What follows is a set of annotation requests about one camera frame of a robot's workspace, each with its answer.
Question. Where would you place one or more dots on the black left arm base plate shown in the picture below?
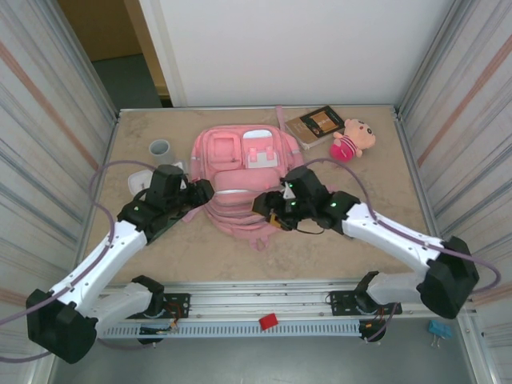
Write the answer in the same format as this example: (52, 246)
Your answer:
(178, 304)

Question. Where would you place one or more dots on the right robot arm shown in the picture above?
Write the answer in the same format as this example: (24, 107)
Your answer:
(384, 232)

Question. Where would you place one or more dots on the small clear plastic case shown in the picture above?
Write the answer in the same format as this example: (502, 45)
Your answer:
(180, 165)

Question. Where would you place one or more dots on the white square box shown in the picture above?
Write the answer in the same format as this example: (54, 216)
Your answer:
(138, 182)

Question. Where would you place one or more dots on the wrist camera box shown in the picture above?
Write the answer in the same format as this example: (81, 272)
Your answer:
(288, 194)
(183, 183)

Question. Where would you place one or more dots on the grey cup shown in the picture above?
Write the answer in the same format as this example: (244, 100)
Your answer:
(161, 154)

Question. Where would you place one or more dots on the brown wooden door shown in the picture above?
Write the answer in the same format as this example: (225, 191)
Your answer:
(100, 28)

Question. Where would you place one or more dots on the aluminium mounting rail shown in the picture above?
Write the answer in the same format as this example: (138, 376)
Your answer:
(260, 300)

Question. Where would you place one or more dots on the brown book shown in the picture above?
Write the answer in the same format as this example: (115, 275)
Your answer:
(316, 126)

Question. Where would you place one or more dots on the pink school backpack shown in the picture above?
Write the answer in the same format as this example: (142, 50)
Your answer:
(240, 188)

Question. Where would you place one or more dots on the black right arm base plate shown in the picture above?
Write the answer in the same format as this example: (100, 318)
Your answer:
(340, 302)

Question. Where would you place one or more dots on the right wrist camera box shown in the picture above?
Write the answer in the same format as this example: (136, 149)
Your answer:
(288, 194)

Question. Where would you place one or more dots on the blue binder clip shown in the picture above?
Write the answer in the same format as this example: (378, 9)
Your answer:
(439, 329)

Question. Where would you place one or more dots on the red block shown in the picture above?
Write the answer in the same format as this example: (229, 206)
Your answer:
(269, 322)

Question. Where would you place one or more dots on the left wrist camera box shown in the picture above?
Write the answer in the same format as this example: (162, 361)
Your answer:
(183, 183)

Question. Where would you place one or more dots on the pink plush doll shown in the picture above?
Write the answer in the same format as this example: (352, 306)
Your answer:
(348, 144)

